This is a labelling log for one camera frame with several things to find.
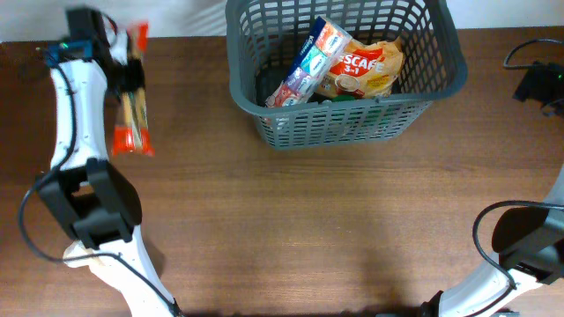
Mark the orange spaghetti pack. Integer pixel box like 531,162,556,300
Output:
111,21,155,156

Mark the green bottle with label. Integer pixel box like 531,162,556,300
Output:
365,107,396,135

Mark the orange coffee sachet bag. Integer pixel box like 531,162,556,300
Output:
315,38,404,99

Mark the tissue multipack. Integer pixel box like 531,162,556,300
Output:
265,17,352,108

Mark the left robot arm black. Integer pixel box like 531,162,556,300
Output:
32,5,182,316

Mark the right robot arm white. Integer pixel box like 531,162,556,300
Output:
417,173,563,316

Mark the grey plastic basket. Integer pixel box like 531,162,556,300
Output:
225,0,468,150

